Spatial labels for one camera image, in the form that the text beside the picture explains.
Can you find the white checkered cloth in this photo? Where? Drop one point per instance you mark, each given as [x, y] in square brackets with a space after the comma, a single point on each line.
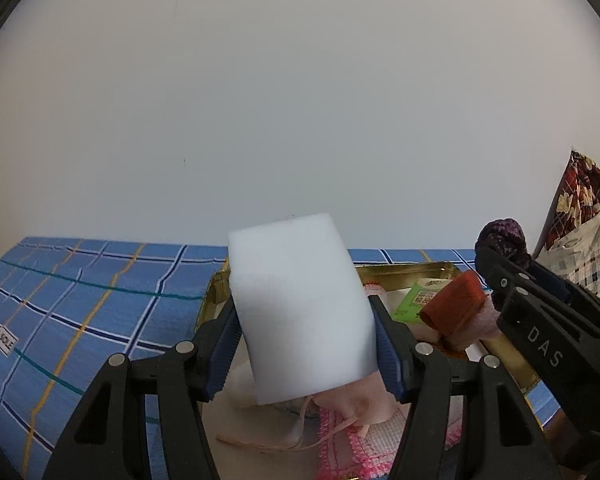
[595, 250]

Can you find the person's right forearm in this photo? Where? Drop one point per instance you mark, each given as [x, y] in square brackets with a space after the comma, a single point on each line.
[555, 430]

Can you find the white foam block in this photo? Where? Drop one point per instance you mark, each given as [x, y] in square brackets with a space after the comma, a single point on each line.
[300, 310]

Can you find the dark purple knit cloth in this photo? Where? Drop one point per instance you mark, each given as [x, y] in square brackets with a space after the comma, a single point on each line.
[502, 235]

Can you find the green tissue pack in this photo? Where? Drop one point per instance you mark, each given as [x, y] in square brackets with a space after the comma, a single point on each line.
[415, 302]

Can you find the gold tin box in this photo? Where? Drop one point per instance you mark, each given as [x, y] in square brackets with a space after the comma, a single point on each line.
[380, 272]

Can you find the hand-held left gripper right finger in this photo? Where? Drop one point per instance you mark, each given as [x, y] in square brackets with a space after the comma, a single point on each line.
[387, 360]

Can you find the pink fuzzy cloth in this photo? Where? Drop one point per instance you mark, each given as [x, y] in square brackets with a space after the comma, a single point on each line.
[480, 327]

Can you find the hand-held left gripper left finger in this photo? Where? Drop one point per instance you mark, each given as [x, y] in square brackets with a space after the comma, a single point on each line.
[220, 355]

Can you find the red floral patterned quilt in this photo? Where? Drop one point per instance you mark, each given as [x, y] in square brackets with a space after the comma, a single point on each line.
[580, 190]

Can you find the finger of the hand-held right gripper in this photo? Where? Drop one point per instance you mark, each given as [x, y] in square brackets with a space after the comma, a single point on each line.
[510, 280]
[545, 350]

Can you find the light pink sock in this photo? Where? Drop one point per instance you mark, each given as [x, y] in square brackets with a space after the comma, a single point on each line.
[360, 395]

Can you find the blue plaid bed sheet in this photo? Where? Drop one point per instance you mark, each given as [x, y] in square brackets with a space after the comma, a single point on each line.
[80, 300]

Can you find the dark blue cloth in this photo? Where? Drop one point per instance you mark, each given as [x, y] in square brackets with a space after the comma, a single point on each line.
[550, 280]

